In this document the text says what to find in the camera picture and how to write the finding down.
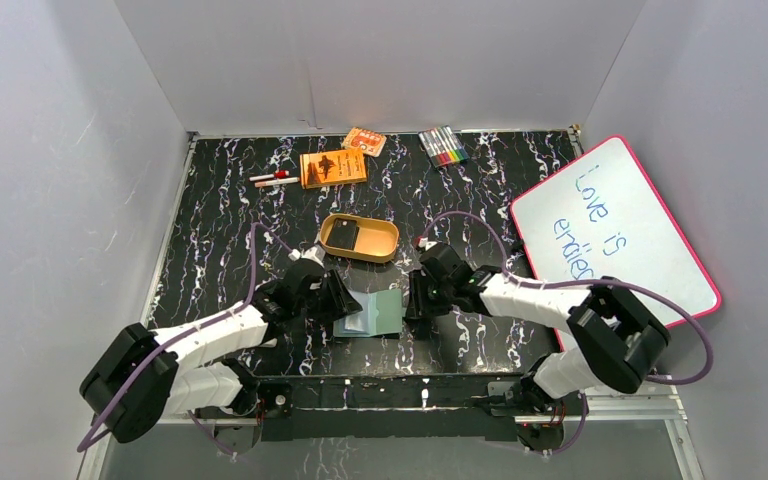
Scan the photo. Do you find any coloured marker pack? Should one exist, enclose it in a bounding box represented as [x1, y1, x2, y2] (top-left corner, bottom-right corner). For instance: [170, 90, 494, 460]
[418, 125, 470, 169]

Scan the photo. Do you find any pink framed whiteboard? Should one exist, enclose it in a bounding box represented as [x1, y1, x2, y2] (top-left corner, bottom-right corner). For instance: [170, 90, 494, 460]
[510, 136, 722, 317]

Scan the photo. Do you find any black credit card stack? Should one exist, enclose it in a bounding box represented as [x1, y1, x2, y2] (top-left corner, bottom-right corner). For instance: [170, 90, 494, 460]
[326, 218, 359, 250]

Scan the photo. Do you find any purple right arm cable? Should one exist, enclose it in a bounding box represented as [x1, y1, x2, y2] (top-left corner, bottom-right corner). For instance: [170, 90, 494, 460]
[417, 210, 716, 387]

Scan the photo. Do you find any orange book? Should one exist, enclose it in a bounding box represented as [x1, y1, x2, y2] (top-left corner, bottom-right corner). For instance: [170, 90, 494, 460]
[300, 149, 368, 189]

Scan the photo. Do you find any mint green card holder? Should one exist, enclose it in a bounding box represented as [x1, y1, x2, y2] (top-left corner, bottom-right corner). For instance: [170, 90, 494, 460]
[333, 289, 404, 338]

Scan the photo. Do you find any red capped marker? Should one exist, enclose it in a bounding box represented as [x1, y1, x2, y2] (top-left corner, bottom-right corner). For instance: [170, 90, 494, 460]
[249, 170, 289, 182]

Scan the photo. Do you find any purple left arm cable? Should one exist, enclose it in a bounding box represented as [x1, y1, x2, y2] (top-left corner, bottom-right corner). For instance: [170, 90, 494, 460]
[76, 221, 302, 455]

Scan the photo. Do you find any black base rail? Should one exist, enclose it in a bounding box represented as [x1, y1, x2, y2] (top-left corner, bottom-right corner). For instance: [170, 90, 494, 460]
[198, 374, 587, 455]

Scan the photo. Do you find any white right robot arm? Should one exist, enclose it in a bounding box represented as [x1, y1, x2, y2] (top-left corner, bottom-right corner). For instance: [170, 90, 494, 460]
[404, 239, 670, 414]

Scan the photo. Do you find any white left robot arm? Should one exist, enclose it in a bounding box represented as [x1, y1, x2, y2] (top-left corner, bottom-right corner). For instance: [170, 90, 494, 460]
[79, 248, 363, 450]

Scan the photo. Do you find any white marker pen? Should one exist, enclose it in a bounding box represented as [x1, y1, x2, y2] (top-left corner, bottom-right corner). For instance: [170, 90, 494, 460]
[254, 177, 300, 188]

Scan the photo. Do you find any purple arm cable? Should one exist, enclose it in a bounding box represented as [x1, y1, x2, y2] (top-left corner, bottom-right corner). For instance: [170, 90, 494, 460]
[417, 210, 716, 387]
[76, 221, 302, 455]

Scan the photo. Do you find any small orange card box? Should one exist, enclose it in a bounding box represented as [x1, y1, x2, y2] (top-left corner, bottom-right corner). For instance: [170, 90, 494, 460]
[341, 127, 387, 157]

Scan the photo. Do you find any orange oval tray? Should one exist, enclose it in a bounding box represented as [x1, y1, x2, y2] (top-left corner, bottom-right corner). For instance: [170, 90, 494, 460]
[318, 213, 400, 264]

